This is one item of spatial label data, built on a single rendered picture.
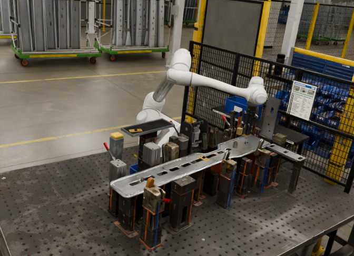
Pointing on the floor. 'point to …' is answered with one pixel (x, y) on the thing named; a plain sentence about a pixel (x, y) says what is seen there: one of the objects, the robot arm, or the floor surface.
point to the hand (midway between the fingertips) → (247, 130)
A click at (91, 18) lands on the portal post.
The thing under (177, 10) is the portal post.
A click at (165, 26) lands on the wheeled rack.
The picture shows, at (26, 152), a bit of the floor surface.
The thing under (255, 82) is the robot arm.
